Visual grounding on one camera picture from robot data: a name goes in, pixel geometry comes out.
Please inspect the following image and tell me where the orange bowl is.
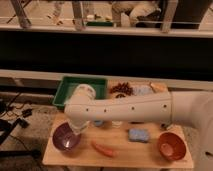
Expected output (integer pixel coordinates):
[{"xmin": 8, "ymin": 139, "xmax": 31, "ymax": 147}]
[{"xmin": 157, "ymin": 132, "xmax": 186, "ymax": 161}]

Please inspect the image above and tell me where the bread piece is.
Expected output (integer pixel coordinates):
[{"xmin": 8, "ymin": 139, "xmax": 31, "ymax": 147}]
[{"xmin": 151, "ymin": 83, "xmax": 168, "ymax": 93}]

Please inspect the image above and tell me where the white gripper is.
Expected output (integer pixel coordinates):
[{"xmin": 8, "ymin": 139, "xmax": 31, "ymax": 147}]
[{"xmin": 68, "ymin": 120, "xmax": 89, "ymax": 135}]

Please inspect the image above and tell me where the purple bowl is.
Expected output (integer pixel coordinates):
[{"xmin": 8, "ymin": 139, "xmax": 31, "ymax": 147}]
[{"xmin": 52, "ymin": 122, "xmax": 81, "ymax": 152}]

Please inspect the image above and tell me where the orange carrot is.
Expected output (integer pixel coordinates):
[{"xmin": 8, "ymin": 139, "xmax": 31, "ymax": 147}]
[{"xmin": 91, "ymin": 141, "xmax": 116, "ymax": 157}]

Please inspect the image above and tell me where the small blue cup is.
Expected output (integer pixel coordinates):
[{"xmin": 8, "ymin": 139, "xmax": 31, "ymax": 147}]
[{"xmin": 93, "ymin": 121, "xmax": 104, "ymax": 127}]

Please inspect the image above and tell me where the blue sponge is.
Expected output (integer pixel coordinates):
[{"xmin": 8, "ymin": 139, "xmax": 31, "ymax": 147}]
[{"xmin": 128, "ymin": 129, "xmax": 150, "ymax": 143}]

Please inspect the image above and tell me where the green plastic tray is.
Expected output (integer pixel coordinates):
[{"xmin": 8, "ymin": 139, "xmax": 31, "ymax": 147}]
[{"xmin": 52, "ymin": 76, "xmax": 108, "ymax": 110}]

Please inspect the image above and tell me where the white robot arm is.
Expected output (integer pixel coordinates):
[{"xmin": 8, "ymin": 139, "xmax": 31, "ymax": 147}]
[{"xmin": 64, "ymin": 84, "xmax": 213, "ymax": 171}]

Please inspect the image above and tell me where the small white cup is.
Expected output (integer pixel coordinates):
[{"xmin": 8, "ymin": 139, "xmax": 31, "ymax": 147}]
[{"xmin": 112, "ymin": 121, "xmax": 123, "ymax": 128}]

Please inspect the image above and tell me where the dark red grape bunch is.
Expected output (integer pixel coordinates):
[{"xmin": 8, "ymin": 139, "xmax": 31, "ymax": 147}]
[{"xmin": 110, "ymin": 82, "xmax": 133, "ymax": 95}]

